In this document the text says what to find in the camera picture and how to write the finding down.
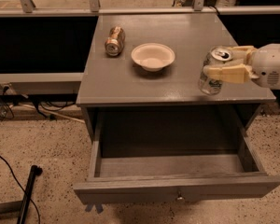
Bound orange soda can lying down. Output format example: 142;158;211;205
105;26;125;56

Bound tangled cables under ledge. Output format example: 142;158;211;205
0;83;85;124

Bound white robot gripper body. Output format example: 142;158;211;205
247;44;280;90

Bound grey open top drawer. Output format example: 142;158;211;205
74;105;280;204

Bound black stand leg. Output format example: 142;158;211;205
17;165;42;224

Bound grey wall shelf ledge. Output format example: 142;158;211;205
0;73;83;95

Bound silver 7up soda can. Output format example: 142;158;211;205
198;46;233;95

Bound white paper bowl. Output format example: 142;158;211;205
131;43;175;72

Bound grey metal railing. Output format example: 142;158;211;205
0;0;280;18

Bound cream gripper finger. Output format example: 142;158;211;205
228;46;257;62
203;63;259;84

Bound grey wooden cabinet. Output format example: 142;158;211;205
77;13;275;135

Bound black floor cable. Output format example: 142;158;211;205
0;147;42;224

